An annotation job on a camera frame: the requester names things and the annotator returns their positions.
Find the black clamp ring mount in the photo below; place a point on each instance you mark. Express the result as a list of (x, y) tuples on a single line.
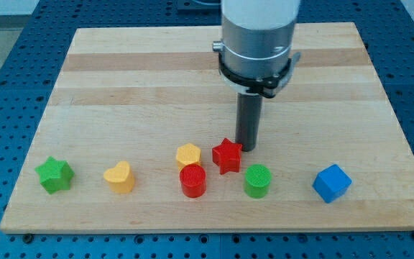
[(267, 87)]

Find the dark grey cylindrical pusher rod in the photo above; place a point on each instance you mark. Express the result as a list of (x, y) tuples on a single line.
[(248, 112)]

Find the red star block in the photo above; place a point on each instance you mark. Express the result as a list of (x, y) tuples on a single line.
[(227, 156)]

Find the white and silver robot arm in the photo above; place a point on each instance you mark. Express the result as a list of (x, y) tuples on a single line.
[(254, 57)]

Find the yellow hexagon block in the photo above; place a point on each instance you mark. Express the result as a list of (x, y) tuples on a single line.
[(188, 154)]

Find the green star block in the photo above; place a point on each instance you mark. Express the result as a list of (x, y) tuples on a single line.
[(55, 175)]

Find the green cylinder block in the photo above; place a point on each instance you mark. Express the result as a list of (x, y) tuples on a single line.
[(257, 179)]

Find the red cylinder block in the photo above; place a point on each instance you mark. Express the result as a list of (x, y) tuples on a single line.
[(193, 180)]

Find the blue cube block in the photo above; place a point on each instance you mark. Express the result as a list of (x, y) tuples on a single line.
[(331, 183)]

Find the light wooden board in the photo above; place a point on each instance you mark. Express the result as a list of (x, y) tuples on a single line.
[(137, 94)]

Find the yellow heart block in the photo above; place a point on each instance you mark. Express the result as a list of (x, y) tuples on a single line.
[(120, 178)]

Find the blue perforated metal table plate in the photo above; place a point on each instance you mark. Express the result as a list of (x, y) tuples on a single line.
[(33, 64)]

